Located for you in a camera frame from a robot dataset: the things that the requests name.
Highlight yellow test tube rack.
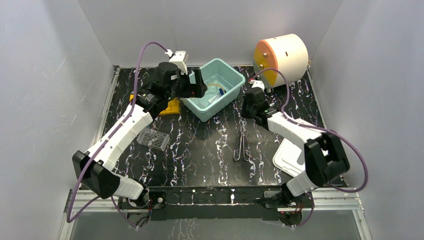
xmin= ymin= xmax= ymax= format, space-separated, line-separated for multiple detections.
xmin=129 ymin=93 xmax=180 ymax=118

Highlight teal plastic bin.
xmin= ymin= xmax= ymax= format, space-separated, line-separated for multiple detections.
xmin=181 ymin=58 xmax=246 ymax=122

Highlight clear plastic well rack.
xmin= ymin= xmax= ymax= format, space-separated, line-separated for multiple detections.
xmin=136 ymin=126 xmax=170 ymax=152

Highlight white plastic bin lid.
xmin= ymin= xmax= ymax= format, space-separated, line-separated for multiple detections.
xmin=272 ymin=138 xmax=305 ymax=177

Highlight amber rubber tubing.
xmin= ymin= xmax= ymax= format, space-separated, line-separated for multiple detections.
xmin=206 ymin=83 xmax=224 ymax=95

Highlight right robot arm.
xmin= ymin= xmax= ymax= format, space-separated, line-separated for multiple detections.
xmin=241 ymin=87 xmax=350 ymax=207

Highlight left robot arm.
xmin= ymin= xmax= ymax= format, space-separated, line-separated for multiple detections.
xmin=72 ymin=62 xmax=207 ymax=208

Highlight white cylindrical drawer cabinet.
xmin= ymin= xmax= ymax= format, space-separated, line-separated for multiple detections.
xmin=253 ymin=33 xmax=309 ymax=89

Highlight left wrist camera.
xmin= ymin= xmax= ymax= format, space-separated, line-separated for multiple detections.
xmin=165 ymin=49 xmax=188 ymax=75

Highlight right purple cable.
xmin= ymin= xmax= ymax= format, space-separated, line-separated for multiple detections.
xmin=249 ymin=67 xmax=369 ymax=194

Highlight purple cable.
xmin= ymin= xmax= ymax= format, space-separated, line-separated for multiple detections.
xmin=66 ymin=41 xmax=173 ymax=224
xmin=249 ymin=67 xmax=369 ymax=194

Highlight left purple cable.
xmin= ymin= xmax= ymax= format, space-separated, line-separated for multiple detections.
xmin=66 ymin=41 xmax=173 ymax=224

